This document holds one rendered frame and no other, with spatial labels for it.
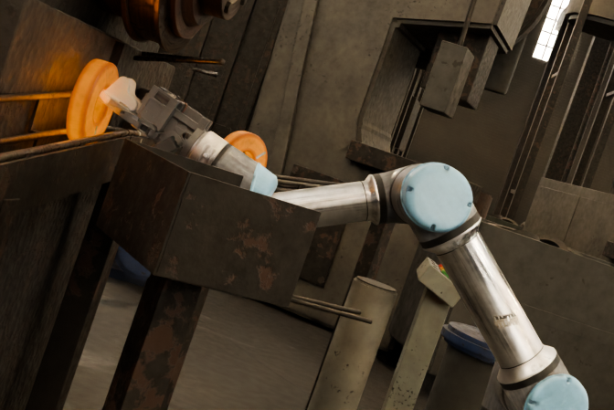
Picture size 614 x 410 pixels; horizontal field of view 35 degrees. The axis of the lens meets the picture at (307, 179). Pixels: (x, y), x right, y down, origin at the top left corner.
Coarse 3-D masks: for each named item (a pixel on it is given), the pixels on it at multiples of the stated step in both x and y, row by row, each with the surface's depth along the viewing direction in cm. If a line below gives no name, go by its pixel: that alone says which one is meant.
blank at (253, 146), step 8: (232, 136) 226; (240, 136) 226; (248, 136) 227; (256, 136) 229; (232, 144) 224; (240, 144) 226; (248, 144) 228; (256, 144) 230; (264, 144) 232; (248, 152) 231; (256, 152) 231; (264, 152) 233; (256, 160) 232; (264, 160) 234
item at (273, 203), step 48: (144, 144) 144; (144, 192) 130; (192, 192) 120; (240, 192) 124; (144, 240) 125; (192, 240) 122; (240, 240) 125; (288, 240) 128; (192, 288) 137; (240, 288) 126; (288, 288) 130; (144, 336) 135; (144, 384) 136
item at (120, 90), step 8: (120, 80) 166; (128, 80) 165; (112, 88) 166; (120, 88) 166; (128, 88) 165; (104, 96) 165; (112, 96) 166; (120, 96) 166; (128, 96) 165; (128, 104) 165; (136, 104) 165
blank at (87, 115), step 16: (96, 64) 164; (112, 64) 167; (80, 80) 161; (96, 80) 161; (112, 80) 170; (80, 96) 160; (96, 96) 163; (80, 112) 161; (96, 112) 171; (80, 128) 162; (96, 128) 169
